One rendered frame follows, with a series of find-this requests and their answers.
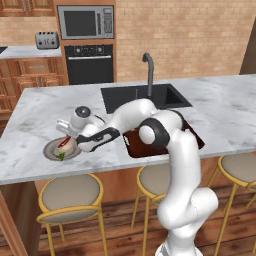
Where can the grey round plate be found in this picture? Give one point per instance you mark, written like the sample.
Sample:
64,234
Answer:
50,151

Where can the wooden base cupboards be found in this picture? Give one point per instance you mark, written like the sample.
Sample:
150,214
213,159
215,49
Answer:
30,76

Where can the yellow stool with beige seat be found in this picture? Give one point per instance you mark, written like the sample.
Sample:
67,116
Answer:
238,166
155,180
70,193

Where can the dark grey tap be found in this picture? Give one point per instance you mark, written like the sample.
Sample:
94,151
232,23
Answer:
150,75

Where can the red and white steak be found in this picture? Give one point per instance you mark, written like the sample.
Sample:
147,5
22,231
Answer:
66,144

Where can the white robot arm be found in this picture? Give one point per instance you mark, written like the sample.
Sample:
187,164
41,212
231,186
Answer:
181,173

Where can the black hob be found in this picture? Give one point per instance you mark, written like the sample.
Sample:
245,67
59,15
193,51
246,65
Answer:
2,49

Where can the green asparagus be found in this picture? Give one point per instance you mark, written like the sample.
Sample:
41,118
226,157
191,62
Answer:
60,156

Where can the wooden kitchen island base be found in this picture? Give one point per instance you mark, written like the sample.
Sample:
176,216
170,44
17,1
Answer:
116,186

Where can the silver microwave oven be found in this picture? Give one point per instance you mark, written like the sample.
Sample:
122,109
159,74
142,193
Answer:
83,22

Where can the dark brown tray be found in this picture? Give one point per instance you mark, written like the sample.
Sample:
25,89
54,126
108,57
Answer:
140,150

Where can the silver toaster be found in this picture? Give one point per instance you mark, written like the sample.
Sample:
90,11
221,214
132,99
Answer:
47,40

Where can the black oven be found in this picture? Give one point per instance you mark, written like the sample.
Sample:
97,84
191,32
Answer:
89,68

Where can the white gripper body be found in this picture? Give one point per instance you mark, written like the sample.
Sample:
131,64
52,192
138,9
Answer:
64,126

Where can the wooden wall cupboards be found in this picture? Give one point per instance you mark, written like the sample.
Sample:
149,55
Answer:
23,7

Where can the black sink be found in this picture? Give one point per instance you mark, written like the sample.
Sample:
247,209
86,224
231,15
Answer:
120,96

